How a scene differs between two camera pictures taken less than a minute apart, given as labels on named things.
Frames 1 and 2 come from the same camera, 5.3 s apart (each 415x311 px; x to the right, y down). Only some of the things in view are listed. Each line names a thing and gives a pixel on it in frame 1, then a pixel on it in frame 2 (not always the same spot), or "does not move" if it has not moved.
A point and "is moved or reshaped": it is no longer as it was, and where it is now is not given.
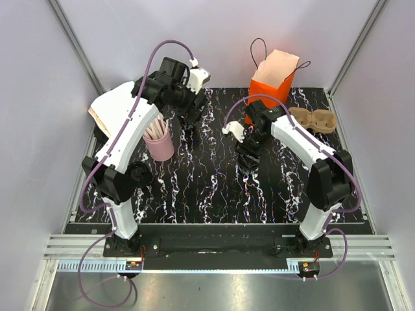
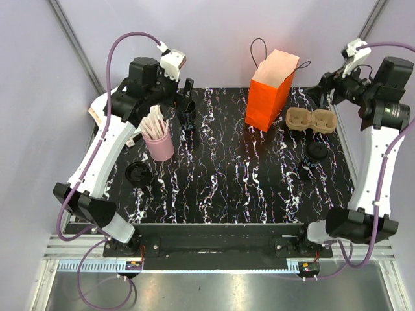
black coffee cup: [248, 162] is moved or reshaped
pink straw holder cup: [161, 149] does not move
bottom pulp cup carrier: [321, 120] does not move
